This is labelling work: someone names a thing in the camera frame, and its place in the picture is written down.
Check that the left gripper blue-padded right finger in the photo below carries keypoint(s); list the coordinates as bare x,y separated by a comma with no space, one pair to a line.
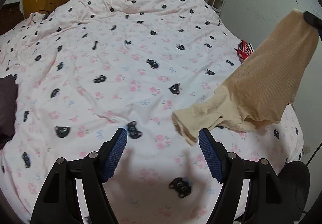
266,201

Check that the red and white jersey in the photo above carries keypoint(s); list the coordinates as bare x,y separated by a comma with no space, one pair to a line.
244,50

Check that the pink cat-print bed cover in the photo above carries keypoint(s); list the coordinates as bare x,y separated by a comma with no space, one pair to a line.
92,67

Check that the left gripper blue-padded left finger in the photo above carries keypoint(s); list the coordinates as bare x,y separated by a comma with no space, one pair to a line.
58,202

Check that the beige knit sweater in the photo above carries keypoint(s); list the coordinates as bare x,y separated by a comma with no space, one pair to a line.
256,94

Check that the dark purple folded garment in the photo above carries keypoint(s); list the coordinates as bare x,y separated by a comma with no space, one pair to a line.
9,93

